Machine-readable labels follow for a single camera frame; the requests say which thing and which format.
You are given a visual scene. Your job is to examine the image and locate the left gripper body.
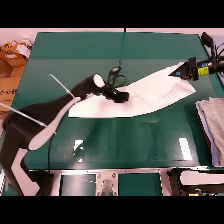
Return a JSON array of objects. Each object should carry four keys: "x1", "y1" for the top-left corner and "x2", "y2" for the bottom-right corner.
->
[{"x1": 105, "y1": 84, "x2": 131, "y2": 104}]

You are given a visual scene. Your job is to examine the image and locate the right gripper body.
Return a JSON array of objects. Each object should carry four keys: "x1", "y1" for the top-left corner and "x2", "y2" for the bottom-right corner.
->
[{"x1": 180, "y1": 56, "x2": 200, "y2": 81}]

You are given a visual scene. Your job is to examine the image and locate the white shirt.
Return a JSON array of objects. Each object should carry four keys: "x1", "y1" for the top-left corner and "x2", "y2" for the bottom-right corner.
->
[{"x1": 67, "y1": 61, "x2": 197, "y2": 119}]

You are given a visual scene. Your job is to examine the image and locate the grey garment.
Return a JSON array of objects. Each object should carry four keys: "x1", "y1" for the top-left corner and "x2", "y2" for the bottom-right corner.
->
[{"x1": 194, "y1": 96, "x2": 224, "y2": 168}]

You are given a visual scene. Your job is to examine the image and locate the brown cardboard box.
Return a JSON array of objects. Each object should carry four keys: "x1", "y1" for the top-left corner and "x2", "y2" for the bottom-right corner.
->
[{"x1": 0, "y1": 39, "x2": 35, "y2": 121}]

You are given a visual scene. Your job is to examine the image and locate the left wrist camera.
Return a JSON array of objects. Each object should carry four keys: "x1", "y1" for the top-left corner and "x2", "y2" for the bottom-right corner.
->
[{"x1": 106, "y1": 66, "x2": 128, "y2": 88}]

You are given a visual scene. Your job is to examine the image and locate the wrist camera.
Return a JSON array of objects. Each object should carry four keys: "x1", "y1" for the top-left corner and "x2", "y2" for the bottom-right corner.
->
[
  {"x1": 106, "y1": 66, "x2": 128, "y2": 88},
  {"x1": 200, "y1": 31, "x2": 218, "y2": 62}
]

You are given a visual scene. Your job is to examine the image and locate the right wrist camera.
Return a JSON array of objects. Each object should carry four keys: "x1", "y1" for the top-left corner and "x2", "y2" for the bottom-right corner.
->
[{"x1": 200, "y1": 31, "x2": 218, "y2": 62}]

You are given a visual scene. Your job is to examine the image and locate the silver frame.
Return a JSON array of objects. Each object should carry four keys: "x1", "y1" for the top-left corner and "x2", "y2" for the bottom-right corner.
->
[{"x1": 0, "y1": 167, "x2": 224, "y2": 197}]

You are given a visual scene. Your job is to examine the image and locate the black cable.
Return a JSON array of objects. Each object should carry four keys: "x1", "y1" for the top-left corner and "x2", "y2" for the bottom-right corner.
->
[{"x1": 47, "y1": 132, "x2": 56, "y2": 175}]

